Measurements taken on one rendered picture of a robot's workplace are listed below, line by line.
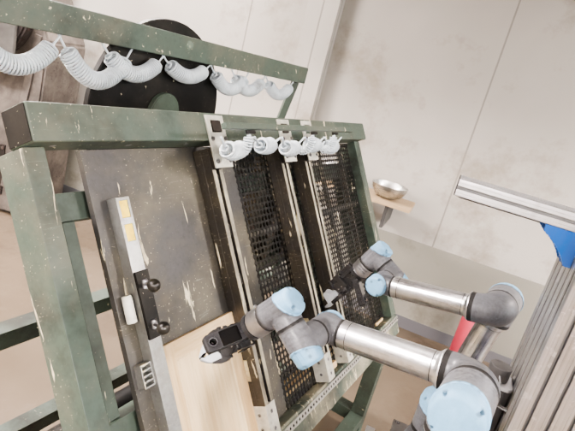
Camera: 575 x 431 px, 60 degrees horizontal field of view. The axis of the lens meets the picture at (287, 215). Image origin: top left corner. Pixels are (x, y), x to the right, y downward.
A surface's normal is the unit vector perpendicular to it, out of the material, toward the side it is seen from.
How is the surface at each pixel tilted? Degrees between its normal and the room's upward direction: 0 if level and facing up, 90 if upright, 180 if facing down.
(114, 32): 90
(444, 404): 83
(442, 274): 90
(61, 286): 60
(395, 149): 90
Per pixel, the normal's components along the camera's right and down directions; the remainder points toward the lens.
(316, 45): -0.35, 0.19
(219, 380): 0.85, -0.17
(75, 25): 0.84, 0.35
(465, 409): -0.49, 0.00
